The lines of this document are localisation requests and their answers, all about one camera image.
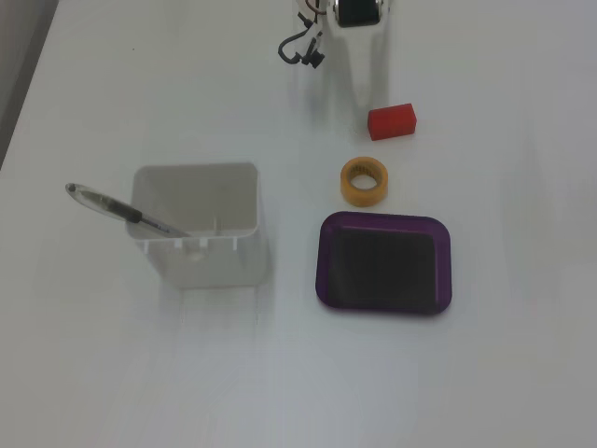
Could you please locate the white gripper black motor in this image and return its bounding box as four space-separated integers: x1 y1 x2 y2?
326 0 391 133

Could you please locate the red cube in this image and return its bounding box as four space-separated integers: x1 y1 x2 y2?
367 103 418 142

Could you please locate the white plastic box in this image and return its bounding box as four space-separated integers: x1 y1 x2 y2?
126 161 269 288

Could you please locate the yellow tape roll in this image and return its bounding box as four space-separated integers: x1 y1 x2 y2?
340 157 390 208

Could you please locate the purple metal tray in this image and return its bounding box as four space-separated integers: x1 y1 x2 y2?
314 210 453 319

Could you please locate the clear ballpoint pen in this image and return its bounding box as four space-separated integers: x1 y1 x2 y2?
64 182 191 239

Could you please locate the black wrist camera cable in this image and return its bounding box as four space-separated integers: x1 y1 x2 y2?
278 12 325 71

